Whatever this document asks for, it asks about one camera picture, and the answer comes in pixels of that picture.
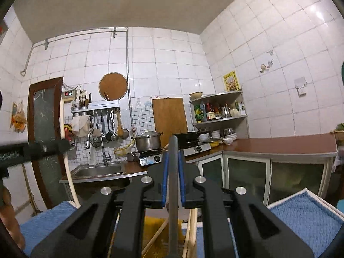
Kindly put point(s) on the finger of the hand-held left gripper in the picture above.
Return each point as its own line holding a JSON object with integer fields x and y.
{"x": 45, "y": 147}

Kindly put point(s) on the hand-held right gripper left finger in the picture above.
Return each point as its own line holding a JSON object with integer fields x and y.
{"x": 165, "y": 177}

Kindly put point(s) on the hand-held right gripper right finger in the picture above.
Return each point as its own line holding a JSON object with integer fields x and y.
{"x": 182, "y": 177}

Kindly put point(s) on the cream wooden chopstick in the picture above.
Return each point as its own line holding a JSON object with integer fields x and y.
{"x": 194, "y": 231}
{"x": 186, "y": 244}
{"x": 64, "y": 129}

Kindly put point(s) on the gold perforated utensil holder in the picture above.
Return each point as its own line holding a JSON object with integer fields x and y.
{"x": 154, "y": 228}

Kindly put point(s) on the person's left hand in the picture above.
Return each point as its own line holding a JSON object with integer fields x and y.
{"x": 10, "y": 220}

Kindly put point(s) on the brown framed glass door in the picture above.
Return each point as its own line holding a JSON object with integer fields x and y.
{"x": 45, "y": 139}

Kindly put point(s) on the steel gas stove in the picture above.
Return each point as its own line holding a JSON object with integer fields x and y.
{"x": 150, "y": 160}

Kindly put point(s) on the red hanging bag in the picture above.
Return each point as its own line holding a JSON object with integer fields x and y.
{"x": 68, "y": 133}

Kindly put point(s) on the steel cooking pot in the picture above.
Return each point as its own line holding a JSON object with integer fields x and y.
{"x": 147, "y": 141}

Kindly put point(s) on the black wok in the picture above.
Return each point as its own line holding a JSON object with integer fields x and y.
{"x": 188, "y": 137}

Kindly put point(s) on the white cloth bag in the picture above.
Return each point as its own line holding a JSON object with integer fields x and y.
{"x": 80, "y": 125}

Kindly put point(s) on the steel sink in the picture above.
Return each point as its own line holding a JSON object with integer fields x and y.
{"x": 96, "y": 170}

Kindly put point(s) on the steel faucet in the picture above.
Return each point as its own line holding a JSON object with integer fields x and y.
{"x": 103, "y": 150}

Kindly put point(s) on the stack of white bowls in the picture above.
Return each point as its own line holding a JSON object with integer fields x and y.
{"x": 223, "y": 135}

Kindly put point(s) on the wooden cutting board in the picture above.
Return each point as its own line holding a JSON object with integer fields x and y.
{"x": 169, "y": 118}

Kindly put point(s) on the brown wooden chopstick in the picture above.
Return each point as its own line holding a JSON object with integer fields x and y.
{"x": 115, "y": 228}
{"x": 156, "y": 236}

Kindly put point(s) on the black ladle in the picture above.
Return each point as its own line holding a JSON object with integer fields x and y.
{"x": 108, "y": 135}

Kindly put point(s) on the white kitchen cabinet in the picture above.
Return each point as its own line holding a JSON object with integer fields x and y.
{"x": 247, "y": 174}

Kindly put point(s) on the steel ladle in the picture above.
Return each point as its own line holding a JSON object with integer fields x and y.
{"x": 114, "y": 135}

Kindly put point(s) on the wooden spatula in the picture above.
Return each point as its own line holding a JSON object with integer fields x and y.
{"x": 119, "y": 129}

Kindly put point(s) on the steel corner shelf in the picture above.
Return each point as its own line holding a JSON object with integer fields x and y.
{"x": 220, "y": 119}

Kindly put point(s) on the row of condiment bottles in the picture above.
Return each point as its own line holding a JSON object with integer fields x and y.
{"x": 212, "y": 111}

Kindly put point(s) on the cream ceramic bowl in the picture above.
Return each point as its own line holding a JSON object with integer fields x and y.
{"x": 196, "y": 95}

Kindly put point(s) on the round bamboo board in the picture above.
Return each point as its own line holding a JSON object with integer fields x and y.
{"x": 113, "y": 86}

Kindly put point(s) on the kitchen counter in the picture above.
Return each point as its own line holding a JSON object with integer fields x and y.
{"x": 268, "y": 145}

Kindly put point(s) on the blue fleece blanket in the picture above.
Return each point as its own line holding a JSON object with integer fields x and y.
{"x": 303, "y": 215}

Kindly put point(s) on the cluttered side shelf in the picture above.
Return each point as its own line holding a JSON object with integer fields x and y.
{"x": 339, "y": 145}

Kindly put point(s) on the green round object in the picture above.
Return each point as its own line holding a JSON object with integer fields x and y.
{"x": 343, "y": 71}

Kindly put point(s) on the orange wall picture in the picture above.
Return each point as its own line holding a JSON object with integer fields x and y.
{"x": 18, "y": 117}

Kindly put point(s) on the steel wall utensil rack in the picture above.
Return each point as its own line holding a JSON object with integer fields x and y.
{"x": 94, "y": 106}

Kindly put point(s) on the yellow wall poster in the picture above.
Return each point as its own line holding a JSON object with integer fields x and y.
{"x": 231, "y": 81}

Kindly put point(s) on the grey wall pipe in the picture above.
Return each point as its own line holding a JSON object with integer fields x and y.
{"x": 80, "y": 33}

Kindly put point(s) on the wall stickers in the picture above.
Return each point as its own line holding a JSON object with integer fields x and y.
{"x": 266, "y": 64}

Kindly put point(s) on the white wall switch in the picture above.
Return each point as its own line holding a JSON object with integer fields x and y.
{"x": 301, "y": 87}

